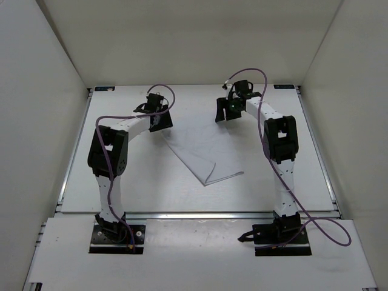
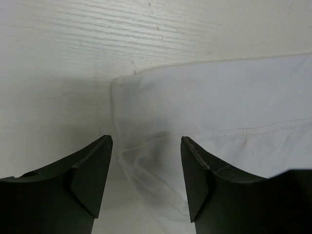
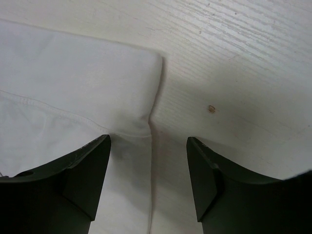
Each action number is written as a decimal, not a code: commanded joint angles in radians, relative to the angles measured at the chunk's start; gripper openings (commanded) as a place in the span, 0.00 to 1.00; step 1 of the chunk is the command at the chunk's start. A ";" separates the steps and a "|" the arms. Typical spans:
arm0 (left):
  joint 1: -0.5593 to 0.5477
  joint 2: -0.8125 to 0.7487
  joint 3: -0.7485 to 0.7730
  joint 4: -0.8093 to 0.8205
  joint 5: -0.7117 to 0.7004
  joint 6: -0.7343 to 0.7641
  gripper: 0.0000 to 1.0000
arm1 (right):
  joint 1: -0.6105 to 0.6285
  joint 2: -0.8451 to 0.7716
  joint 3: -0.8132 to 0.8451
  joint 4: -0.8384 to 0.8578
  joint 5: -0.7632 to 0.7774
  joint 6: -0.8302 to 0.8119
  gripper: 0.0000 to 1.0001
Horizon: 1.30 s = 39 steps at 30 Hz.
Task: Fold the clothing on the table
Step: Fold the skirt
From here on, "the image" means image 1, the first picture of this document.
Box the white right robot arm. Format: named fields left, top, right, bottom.
left=215, top=93, right=301, bottom=243

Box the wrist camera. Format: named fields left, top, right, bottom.
left=134, top=93, right=169, bottom=114
left=223, top=80, right=253, bottom=99

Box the corner label sticker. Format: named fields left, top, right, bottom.
left=94, top=86, right=115, bottom=92
left=273, top=84, right=295, bottom=90

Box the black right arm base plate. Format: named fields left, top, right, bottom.
left=238, top=222, right=312, bottom=257

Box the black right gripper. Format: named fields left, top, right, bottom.
left=216, top=97, right=243, bottom=123

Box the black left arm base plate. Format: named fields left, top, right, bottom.
left=89, top=221, right=146, bottom=255

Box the left corner label sticker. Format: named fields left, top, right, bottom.
left=94, top=86, right=115, bottom=92

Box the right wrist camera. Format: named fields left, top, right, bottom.
left=223, top=80, right=253, bottom=99

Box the white skirt cloth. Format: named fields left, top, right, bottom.
left=162, top=114, right=244, bottom=186

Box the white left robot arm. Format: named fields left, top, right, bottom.
left=87, top=108, right=173, bottom=245

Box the right corner label sticker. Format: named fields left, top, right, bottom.
left=273, top=84, right=295, bottom=90

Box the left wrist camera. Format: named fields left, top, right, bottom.
left=134, top=93, right=169, bottom=114

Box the white front cover board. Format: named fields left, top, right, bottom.
left=29, top=216, right=376, bottom=290

